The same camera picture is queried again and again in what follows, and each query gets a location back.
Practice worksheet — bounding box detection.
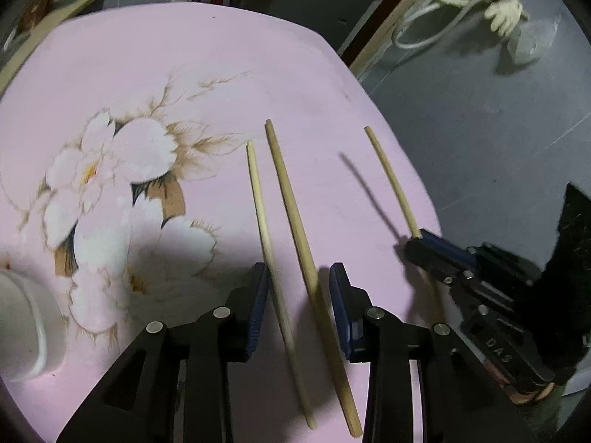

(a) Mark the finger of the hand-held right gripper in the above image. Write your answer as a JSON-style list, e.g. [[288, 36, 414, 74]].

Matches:
[[404, 237, 515, 315], [419, 227, 543, 287]]

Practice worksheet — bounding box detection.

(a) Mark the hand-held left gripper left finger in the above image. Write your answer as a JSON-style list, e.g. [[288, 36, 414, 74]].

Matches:
[[55, 262, 271, 443]]

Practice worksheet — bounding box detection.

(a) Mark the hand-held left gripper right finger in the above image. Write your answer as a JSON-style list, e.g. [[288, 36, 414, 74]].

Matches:
[[329, 262, 539, 443]]

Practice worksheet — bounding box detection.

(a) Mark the wooden chopstick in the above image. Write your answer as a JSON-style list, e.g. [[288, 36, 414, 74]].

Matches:
[[246, 141, 318, 430], [364, 126, 443, 326], [264, 119, 363, 438]]

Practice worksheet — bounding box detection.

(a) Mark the white cup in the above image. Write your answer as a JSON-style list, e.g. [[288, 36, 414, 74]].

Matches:
[[0, 271, 63, 381]]

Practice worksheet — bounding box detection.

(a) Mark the person's right hand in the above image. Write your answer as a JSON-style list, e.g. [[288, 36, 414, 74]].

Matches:
[[505, 376, 557, 406]]

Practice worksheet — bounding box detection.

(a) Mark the clear plastic bag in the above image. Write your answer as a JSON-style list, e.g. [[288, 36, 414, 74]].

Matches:
[[505, 11, 561, 66]]

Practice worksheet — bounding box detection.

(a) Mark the pink floral tablecloth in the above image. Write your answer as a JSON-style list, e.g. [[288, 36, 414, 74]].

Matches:
[[0, 2, 441, 443]]

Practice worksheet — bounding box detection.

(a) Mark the white hose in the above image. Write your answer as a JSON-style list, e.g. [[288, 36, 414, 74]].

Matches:
[[392, 0, 490, 51]]

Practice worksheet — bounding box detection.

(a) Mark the wooden door frame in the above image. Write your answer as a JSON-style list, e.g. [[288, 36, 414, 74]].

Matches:
[[178, 0, 451, 75]]

